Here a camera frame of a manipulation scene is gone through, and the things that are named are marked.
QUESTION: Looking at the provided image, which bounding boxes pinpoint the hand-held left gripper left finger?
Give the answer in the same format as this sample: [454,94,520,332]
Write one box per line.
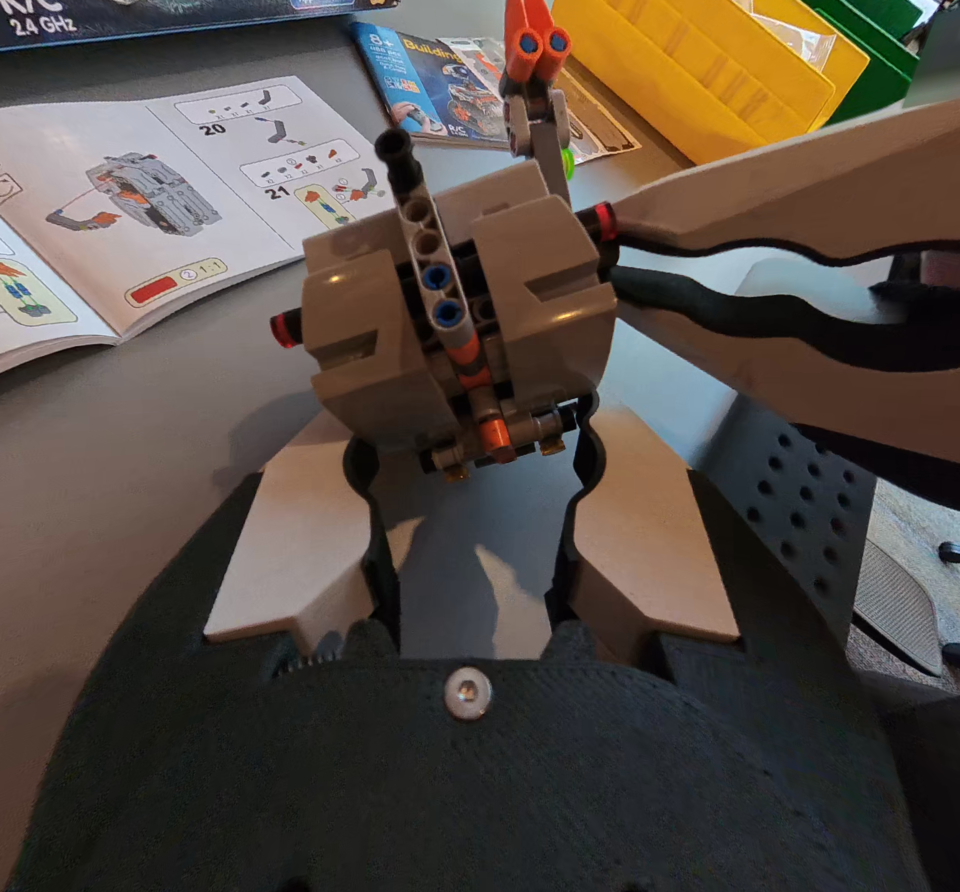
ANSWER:
[202,410,400,647]

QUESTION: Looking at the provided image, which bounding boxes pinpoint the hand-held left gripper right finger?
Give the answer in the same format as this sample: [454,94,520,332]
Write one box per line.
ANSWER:
[547,388,743,655]

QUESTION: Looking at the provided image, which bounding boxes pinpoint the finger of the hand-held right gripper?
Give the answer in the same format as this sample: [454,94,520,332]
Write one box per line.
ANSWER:
[600,100,960,265]
[609,265,960,460]

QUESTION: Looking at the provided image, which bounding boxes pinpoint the grey toy robot assembly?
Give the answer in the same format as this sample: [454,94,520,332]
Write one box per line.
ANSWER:
[300,0,621,486]

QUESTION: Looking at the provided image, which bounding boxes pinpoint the grey desk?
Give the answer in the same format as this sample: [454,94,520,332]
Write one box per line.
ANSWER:
[0,0,751,833]

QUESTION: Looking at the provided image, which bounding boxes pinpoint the green storage bin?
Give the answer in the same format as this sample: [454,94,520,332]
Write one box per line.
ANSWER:
[776,0,924,122]

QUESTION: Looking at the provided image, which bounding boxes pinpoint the clear plastic bag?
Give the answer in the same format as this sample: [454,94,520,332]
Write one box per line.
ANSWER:
[701,0,838,77]

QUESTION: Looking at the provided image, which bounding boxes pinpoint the yellow storage bin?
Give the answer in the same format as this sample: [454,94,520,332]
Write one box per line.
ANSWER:
[551,0,871,166]

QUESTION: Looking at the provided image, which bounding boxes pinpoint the white orange leaflet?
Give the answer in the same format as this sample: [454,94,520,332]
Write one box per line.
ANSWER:
[438,37,643,160]

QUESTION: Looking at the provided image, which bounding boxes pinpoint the open white instruction booklet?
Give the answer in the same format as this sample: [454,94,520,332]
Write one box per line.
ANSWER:
[0,74,406,376]

